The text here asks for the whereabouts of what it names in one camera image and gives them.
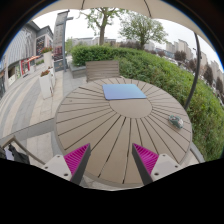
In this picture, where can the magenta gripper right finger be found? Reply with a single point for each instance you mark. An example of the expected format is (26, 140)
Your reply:
(152, 166)

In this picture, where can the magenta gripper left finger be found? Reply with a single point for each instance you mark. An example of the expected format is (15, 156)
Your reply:
(70, 167)

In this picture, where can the dark bag on chair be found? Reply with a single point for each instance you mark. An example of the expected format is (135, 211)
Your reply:
(18, 157)

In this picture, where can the round wooden slat table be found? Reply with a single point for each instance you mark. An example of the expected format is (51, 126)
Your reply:
(110, 127)

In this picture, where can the green hedge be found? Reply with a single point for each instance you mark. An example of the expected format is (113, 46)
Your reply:
(204, 111)

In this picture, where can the white planter with red flowers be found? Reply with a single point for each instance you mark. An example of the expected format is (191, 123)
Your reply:
(45, 84)

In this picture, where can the tall grey sign pylon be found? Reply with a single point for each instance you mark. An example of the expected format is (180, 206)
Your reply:
(59, 41)

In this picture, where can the white planter far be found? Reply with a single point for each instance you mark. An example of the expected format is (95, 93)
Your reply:
(47, 54)

